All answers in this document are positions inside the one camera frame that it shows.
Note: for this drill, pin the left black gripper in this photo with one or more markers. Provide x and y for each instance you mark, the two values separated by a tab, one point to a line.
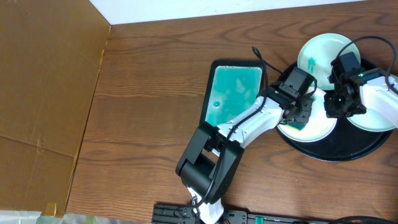
302	112

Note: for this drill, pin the green yellow sponge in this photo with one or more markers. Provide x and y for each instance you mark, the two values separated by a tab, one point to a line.
296	125

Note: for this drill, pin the white plate with green stain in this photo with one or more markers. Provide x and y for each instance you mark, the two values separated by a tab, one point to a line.
318	127

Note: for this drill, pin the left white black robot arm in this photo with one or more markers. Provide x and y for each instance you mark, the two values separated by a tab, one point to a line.
213	154

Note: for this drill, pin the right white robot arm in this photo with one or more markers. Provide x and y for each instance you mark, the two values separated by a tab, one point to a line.
364	98

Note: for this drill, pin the round black serving tray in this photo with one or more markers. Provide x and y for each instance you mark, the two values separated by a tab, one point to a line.
341	141

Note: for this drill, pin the black tray with green water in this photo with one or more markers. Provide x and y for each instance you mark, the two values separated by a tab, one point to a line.
232	88

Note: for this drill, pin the near mint green plate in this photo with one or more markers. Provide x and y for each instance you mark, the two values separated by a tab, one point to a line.
371	121

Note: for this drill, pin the mint green plate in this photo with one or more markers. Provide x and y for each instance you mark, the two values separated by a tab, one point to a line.
316	55
371	121

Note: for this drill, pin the far mint green plate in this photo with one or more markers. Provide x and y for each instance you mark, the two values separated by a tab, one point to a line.
316	55

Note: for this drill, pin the brown cardboard sheet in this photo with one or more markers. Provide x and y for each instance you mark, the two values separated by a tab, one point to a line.
51	53

